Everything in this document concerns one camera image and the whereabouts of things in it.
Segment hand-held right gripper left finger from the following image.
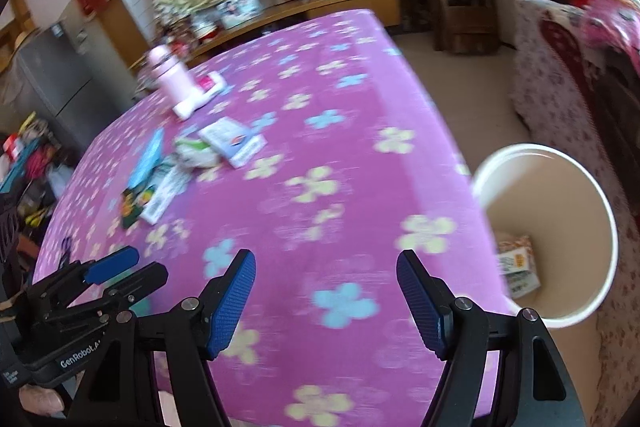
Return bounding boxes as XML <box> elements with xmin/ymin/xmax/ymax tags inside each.
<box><xmin>75</xmin><ymin>248</ymin><xmax>257</xmax><ymax>427</ymax></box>

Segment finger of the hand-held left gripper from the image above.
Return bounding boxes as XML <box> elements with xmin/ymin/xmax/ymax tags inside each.
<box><xmin>102</xmin><ymin>262</ymin><xmax>169</xmax><ymax>304</ymax></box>
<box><xmin>31</xmin><ymin>245</ymin><xmax>141</xmax><ymax>304</ymax></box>

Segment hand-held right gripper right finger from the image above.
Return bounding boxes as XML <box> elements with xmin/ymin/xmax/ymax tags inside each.
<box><xmin>396</xmin><ymin>249</ymin><xmax>586</xmax><ymax>427</ymax></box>

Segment dark packet with yellow print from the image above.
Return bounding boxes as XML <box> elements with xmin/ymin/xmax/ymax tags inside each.
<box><xmin>121</xmin><ymin>186</ymin><xmax>153</xmax><ymax>229</ymax></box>

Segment trash packets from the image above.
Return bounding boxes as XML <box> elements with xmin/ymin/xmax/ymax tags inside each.
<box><xmin>496</xmin><ymin>234</ymin><xmax>542</xmax><ymax>299</ymax></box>

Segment blue wrapper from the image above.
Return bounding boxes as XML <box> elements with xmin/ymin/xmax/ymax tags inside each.
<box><xmin>129</xmin><ymin>128</ymin><xmax>166</xmax><ymax>188</ymax></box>

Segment white tissue pack green label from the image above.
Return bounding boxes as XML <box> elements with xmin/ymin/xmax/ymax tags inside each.
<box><xmin>174</xmin><ymin>136</ymin><xmax>221</xmax><ymax>168</ymax></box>

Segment white and pink bin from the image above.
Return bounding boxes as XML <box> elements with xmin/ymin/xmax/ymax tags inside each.
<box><xmin>471</xmin><ymin>143</ymin><xmax>619</xmax><ymax>330</ymax></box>

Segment white and blue box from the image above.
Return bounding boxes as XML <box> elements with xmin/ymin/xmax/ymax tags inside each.
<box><xmin>199</xmin><ymin>117</ymin><xmax>266</xmax><ymax>168</ymax></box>

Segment person's left hand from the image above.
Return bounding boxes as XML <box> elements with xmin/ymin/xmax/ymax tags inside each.
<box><xmin>20</xmin><ymin>384</ymin><xmax>66</xmax><ymax>418</ymax></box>

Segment pile of colourful bags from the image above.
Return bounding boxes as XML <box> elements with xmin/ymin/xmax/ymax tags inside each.
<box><xmin>0</xmin><ymin>112</ymin><xmax>66</xmax><ymax>228</ymax></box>

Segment purple floral tablecloth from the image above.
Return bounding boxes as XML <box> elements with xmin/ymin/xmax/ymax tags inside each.
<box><xmin>32</xmin><ymin>9</ymin><xmax>518</xmax><ymax>427</ymax></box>

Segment grey refrigerator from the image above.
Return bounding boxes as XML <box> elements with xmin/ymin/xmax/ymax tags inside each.
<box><xmin>15</xmin><ymin>22</ymin><xmax>108</xmax><ymax>142</ymax></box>

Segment white bottle with pink label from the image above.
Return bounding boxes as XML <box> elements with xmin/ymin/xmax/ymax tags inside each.
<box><xmin>172</xmin><ymin>72</ymin><xmax>226</xmax><ymax>120</ymax></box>

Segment pink water bottle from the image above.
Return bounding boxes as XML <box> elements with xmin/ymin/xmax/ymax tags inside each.
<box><xmin>145</xmin><ymin>46</ymin><xmax>197</xmax><ymax>105</ymax></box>

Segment clear bag with red items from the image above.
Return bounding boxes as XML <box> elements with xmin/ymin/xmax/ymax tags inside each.
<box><xmin>190</xmin><ymin>14</ymin><xmax>221</xmax><ymax>42</ymax></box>

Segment sofa with floral cover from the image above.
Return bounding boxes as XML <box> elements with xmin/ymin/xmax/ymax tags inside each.
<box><xmin>510</xmin><ymin>0</ymin><xmax>640</xmax><ymax>427</ymax></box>

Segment dark brown jacket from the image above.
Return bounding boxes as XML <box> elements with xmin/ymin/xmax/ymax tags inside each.
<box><xmin>595</xmin><ymin>42</ymin><xmax>640</xmax><ymax>168</ymax></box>

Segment framed couple photo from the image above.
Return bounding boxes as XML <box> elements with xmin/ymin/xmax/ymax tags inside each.
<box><xmin>217</xmin><ymin>0</ymin><xmax>261</xmax><ymax>30</ymax></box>

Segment pink printed blanket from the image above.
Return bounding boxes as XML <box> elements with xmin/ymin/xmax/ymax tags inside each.
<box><xmin>582</xmin><ymin>0</ymin><xmax>640</xmax><ymax>72</ymax></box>

